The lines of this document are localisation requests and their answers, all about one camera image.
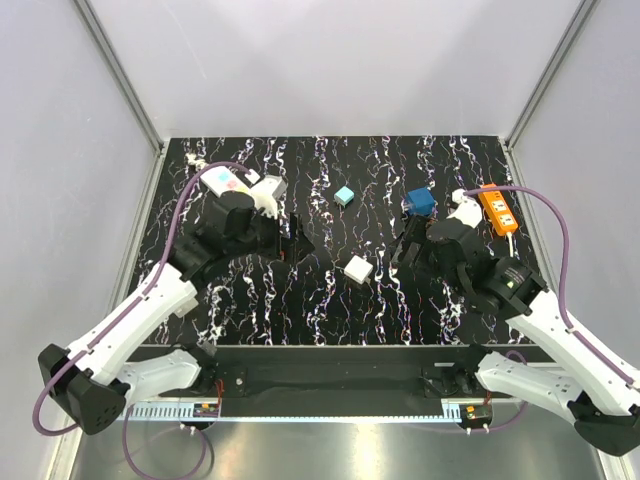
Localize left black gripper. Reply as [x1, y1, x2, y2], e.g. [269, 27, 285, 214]
[228, 202, 315, 265]

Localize white cube socket adapter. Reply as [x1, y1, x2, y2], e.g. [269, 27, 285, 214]
[344, 255, 373, 285]

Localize white multicolour power strip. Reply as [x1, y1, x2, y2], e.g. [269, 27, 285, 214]
[200, 166, 249, 197]

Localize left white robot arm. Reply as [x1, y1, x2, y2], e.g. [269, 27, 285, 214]
[32, 192, 314, 435]

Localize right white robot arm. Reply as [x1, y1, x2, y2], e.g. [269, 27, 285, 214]
[392, 215, 639, 457]

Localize blue cube adapter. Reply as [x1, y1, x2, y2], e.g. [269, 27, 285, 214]
[405, 187, 436, 217]

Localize teal cube adapter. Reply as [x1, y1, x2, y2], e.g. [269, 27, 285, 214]
[334, 186, 355, 207]

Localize orange power strip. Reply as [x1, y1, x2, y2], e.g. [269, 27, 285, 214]
[478, 190, 518, 237]

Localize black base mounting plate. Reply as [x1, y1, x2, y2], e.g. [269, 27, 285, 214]
[119, 344, 551, 419]

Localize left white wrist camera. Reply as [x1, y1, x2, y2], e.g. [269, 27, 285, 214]
[249, 175, 287, 219]

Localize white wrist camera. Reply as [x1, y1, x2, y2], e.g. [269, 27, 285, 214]
[447, 189, 483, 229]
[249, 175, 287, 219]

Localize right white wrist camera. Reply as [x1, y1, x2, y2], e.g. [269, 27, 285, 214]
[447, 189, 483, 229]

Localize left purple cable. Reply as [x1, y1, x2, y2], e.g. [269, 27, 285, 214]
[32, 161, 254, 479]

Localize white slotted cable duct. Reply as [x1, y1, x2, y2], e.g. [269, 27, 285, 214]
[128, 399, 462, 424]

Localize right aluminium frame post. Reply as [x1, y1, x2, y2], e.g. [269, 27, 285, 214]
[504, 0, 599, 151]

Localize aluminium frame post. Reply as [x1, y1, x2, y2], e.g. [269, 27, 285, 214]
[504, 0, 599, 151]
[71, 0, 164, 155]

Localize left aluminium frame post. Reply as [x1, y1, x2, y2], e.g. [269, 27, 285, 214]
[71, 0, 164, 155]

